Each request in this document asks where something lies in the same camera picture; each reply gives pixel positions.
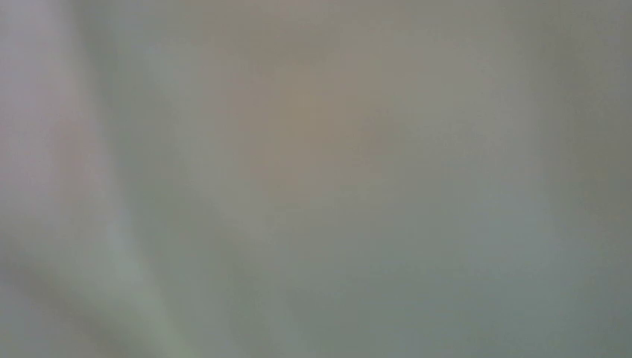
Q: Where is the light green plastic bag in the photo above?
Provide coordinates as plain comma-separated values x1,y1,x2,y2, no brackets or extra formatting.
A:
1,1,631,357

